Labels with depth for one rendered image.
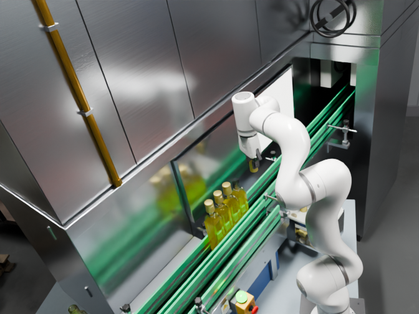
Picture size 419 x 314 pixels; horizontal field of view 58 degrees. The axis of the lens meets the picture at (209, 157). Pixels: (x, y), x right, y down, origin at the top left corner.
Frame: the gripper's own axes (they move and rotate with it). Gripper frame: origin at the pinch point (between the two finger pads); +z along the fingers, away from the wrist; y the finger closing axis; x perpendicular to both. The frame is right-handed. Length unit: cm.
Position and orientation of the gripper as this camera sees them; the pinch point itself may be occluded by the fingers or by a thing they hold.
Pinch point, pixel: (252, 161)
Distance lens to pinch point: 161.4
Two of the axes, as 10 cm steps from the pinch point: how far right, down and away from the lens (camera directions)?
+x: 8.6, -4.3, 2.9
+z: 1.9, 7.8, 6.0
